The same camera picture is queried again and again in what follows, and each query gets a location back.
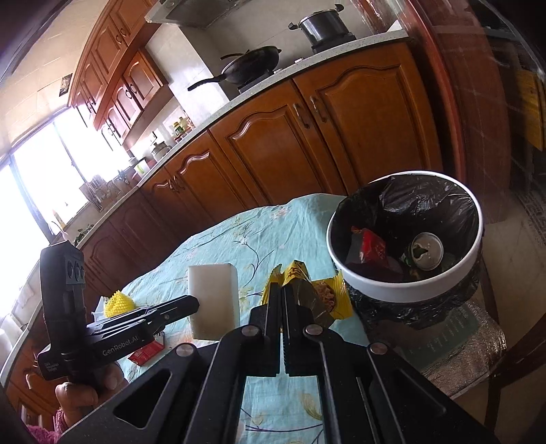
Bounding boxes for steel range hood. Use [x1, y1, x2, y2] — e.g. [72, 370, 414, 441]
[145, 0, 247, 30]

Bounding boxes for green gold snack pouch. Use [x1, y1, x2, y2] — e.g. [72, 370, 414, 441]
[260, 260, 354, 328]

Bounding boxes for green soda can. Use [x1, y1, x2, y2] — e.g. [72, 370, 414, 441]
[401, 232, 444, 272]

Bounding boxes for person's left hand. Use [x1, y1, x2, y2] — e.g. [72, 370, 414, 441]
[55, 363, 128, 427]

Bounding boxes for black trash bag liner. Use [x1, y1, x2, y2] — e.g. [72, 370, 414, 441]
[327, 170, 484, 329]

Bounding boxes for wooden upper kitchen cabinets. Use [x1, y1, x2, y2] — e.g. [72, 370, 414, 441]
[69, 1, 174, 149]

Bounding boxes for small metal kettle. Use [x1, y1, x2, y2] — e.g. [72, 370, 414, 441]
[151, 141, 171, 162]

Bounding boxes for pink sleeve forearm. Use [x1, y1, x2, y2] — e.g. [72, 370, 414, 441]
[27, 409, 69, 444]

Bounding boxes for wooden kitchen cabinets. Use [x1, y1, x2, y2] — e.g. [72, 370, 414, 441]
[69, 1, 174, 149]
[0, 40, 445, 419]

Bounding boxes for silver padded stool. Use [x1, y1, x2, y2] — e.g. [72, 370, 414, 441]
[367, 298, 507, 399]

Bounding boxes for wooden lower kitchen cabinets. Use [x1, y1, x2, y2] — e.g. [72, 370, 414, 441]
[0, 40, 445, 419]

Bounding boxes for white foam block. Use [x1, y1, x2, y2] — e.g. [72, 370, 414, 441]
[188, 264, 240, 341]

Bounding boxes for black wok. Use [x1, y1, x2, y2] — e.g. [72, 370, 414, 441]
[188, 45, 282, 92]

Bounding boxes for yellow foam fruit net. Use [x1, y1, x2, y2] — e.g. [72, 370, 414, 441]
[104, 290, 136, 318]

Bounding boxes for condiment bottles on counter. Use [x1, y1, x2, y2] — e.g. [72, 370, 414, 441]
[173, 116, 195, 140]

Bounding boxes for red chip bag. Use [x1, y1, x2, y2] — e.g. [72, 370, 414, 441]
[344, 227, 403, 282]

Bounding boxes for black stock pot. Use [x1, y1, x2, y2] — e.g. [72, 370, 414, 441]
[288, 4, 350, 47]

